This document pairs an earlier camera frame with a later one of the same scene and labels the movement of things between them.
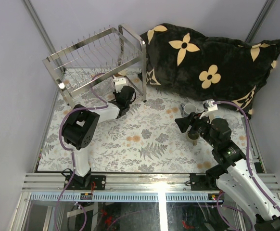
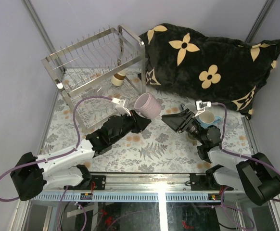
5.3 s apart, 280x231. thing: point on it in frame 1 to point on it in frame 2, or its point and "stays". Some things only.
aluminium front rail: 50,187 stays
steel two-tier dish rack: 98,62 stays
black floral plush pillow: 203,68 stays
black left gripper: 116,94 to 141,122
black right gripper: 183,123 to 179,122
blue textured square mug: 187,109 stays
